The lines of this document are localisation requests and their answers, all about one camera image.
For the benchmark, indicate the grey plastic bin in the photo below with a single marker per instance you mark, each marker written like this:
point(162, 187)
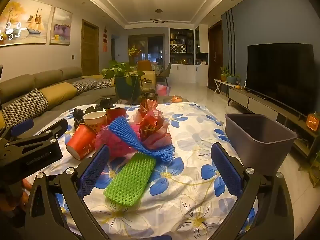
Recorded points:
point(260, 152)

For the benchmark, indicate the ceiling lamp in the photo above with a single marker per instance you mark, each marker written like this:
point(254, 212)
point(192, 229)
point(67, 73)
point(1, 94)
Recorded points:
point(158, 20)

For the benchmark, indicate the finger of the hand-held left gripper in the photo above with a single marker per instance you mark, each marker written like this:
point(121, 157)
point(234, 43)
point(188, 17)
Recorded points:
point(50, 131)
point(22, 126)

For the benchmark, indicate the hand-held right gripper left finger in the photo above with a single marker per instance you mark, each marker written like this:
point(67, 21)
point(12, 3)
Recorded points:
point(95, 171)

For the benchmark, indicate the red paper cup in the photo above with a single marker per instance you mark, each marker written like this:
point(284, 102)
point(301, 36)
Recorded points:
point(113, 116)
point(81, 142)

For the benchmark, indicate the white side table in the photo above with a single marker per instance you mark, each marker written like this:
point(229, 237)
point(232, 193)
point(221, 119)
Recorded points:
point(222, 82)

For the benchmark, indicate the grey dining chair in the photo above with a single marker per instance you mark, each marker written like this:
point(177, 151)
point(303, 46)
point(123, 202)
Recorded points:
point(166, 71)

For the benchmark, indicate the small framed painting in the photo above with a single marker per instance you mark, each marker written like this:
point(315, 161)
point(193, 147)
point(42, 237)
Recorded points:
point(61, 26)

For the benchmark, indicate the grey fabric sofa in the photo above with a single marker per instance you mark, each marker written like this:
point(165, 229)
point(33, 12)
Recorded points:
point(50, 77)

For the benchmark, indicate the red wall decorations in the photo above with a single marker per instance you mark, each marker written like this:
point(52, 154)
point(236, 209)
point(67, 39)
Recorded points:
point(105, 40)

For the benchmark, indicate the beige paper cup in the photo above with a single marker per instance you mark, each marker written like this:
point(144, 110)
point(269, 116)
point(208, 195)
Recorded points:
point(96, 118)

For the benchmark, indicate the pink gift bag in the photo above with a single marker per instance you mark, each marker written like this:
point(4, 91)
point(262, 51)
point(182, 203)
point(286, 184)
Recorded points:
point(163, 90)

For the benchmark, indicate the yellow flower bouquet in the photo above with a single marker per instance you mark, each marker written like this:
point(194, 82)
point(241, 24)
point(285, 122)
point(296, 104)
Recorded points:
point(133, 52)

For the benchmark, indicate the orange glowing gadget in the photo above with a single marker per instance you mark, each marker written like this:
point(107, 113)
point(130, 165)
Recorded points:
point(312, 122)

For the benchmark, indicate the yellow pillow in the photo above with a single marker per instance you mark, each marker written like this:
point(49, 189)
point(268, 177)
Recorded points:
point(61, 92)
point(92, 76)

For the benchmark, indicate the black flat television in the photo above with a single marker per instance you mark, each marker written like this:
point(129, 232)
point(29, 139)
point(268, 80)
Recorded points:
point(280, 77)

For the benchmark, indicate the large sailboat painting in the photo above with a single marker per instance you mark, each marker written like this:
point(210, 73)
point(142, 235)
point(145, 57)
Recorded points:
point(32, 22)

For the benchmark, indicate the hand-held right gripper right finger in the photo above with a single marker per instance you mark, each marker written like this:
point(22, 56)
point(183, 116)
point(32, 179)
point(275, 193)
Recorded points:
point(226, 172)

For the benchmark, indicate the long television cabinet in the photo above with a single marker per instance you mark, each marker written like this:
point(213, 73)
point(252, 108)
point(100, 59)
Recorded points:
point(262, 106)

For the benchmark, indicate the person's left hand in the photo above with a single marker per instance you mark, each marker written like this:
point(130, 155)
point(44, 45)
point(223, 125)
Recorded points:
point(27, 184)

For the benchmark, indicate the glass teapot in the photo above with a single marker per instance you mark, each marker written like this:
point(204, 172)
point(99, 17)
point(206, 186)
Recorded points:
point(147, 83)

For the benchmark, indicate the potted plant orange pot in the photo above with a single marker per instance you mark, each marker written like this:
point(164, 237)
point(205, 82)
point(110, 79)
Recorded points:
point(223, 76)

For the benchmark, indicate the small black figurine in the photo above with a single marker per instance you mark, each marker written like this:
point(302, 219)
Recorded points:
point(77, 117)
point(106, 102)

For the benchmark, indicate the plate of oranges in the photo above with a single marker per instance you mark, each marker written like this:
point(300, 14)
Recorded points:
point(176, 99)

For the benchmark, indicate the white display cabinet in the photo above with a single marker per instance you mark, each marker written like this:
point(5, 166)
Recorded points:
point(182, 70)

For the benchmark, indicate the houndstooth pillow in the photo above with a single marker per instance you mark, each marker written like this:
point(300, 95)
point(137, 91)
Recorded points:
point(105, 83)
point(83, 85)
point(25, 103)

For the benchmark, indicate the green foam net sleeve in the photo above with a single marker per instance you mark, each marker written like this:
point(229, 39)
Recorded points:
point(130, 180)

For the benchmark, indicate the blue foam net sleeve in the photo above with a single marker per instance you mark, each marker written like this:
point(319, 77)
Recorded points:
point(130, 135)

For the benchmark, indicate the red crumpled wrapper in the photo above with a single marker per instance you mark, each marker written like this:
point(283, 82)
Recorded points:
point(150, 125)

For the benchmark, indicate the dark wooden door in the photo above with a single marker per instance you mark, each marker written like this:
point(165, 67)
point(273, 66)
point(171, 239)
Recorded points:
point(215, 55)

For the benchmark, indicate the pink foam net sleeve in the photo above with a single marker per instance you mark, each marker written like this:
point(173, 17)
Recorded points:
point(112, 145)

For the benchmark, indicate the orange dining chair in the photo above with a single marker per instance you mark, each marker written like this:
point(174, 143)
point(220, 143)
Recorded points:
point(144, 66)

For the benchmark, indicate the blue floral tablecloth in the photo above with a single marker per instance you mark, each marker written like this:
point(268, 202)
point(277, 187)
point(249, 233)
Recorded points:
point(190, 135)

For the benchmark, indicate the potted plant blue pot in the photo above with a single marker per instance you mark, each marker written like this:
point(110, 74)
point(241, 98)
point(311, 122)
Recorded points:
point(232, 79)

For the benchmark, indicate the large green potted plant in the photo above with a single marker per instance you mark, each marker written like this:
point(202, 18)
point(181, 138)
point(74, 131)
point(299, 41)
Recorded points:
point(122, 71)

